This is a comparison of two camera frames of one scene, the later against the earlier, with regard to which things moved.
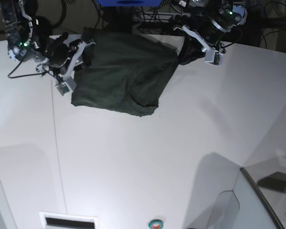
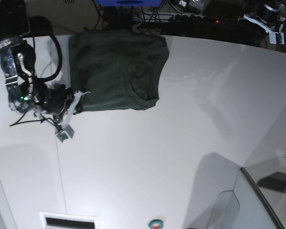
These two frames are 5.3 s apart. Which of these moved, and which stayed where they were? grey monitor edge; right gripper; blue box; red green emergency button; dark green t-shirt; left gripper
Moved: dark green t-shirt; left gripper; right gripper
Stayed: grey monitor edge; red green emergency button; blue box
